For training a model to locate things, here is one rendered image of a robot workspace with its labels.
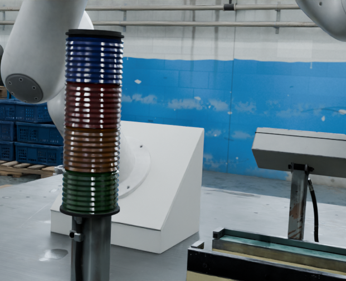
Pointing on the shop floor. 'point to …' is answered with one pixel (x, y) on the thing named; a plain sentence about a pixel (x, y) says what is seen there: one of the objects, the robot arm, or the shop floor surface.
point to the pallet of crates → (22, 140)
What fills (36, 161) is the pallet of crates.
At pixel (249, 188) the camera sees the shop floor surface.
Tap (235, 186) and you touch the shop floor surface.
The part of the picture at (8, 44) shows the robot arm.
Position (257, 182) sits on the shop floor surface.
